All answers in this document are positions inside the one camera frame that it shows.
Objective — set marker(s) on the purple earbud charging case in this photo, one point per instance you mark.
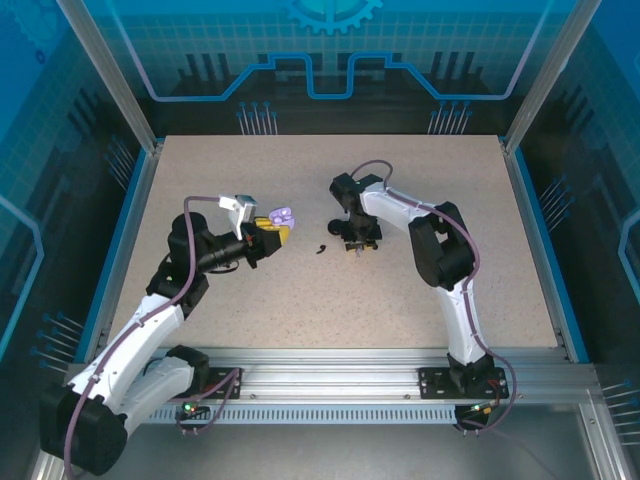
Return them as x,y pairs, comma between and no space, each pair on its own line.
281,216

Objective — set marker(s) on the black earbud charging case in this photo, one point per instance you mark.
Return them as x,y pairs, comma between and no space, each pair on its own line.
334,227

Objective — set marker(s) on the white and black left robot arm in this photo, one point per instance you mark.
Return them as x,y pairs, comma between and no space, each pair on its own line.
125,350

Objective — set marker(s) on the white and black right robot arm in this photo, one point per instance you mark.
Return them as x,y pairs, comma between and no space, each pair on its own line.
460,320

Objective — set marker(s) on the small connector with green light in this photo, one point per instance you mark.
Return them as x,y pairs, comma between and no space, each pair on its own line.
482,407
190,406

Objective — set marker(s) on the aluminium side rail blue edge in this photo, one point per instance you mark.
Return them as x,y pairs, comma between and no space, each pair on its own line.
137,200
522,200

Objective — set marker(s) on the aluminium mounting rail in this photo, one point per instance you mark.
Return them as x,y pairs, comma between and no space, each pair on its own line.
330,380

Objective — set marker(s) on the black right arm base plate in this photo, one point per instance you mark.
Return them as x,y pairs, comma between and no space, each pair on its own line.
435,385

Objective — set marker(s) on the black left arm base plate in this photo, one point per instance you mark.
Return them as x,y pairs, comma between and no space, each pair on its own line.
230,395

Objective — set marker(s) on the aluminium frame post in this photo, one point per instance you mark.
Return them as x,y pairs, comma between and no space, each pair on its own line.
115,75
546,75

